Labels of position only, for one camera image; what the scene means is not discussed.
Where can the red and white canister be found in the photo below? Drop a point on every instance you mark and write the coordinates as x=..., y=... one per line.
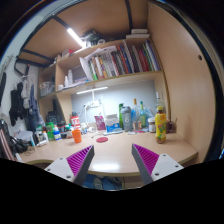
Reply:
x=75, y=121

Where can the dark backpack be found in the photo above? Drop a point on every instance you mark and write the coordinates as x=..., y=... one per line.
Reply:
x=6, y=141

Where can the wooden shelf unit with books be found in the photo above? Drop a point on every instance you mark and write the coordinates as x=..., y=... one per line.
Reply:
x=110, y=63

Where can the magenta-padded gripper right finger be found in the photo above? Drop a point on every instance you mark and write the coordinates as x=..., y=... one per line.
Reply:
x=146, y=159

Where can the orange plastic cup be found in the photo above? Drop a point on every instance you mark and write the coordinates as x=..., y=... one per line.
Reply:
x=77, y=136

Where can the clear bottle with yellow cap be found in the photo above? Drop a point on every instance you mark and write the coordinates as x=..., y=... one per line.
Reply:
x=136, y=116

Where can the white ceiling light tube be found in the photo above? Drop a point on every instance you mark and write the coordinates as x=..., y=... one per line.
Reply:
x=75, y=37

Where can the clear bottle with green neck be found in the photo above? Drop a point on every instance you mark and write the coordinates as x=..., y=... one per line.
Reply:
x=143, y=116

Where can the brown mug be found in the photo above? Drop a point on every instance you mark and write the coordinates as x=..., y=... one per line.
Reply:
x=171, y=126

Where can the white wall power strip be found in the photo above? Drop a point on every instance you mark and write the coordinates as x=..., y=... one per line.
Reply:
x=94, y=103

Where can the yellow lemon tea bottle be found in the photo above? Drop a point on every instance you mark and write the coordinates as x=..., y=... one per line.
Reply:
x=160, y=126

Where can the pale blue hairbrush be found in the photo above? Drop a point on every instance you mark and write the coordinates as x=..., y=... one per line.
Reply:
x=113, y=132

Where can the flat round red coaster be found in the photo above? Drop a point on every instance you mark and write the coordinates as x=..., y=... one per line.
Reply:
x=102, y=139

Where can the blue and white tissue box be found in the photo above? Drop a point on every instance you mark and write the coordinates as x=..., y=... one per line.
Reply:
x=112, y=124

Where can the tall clear glass bottle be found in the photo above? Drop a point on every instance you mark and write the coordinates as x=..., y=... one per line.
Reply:
x=160, y=99

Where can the hanging dark clothes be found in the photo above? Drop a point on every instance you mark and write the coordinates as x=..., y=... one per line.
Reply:
x=20, y=103

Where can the green plastic container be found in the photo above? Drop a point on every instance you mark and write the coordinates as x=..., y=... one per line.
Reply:
x=50, y=130

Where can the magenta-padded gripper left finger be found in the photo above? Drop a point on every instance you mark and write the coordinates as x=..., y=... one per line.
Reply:
x=78, y=160

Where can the black box device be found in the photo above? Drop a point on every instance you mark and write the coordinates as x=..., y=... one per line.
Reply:
x=52, y=117

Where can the brown jar with white lid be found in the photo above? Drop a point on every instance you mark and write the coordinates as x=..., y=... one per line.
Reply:
x=151, y=125

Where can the white under-shelf light bar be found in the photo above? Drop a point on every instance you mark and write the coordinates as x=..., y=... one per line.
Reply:
x=92, y=90

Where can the white bottle with blue cap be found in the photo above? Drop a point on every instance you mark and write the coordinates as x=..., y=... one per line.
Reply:
x=57, y=134

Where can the white blue-labelled pill bottle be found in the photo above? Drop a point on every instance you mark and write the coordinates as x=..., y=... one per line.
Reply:
x=83, y=128

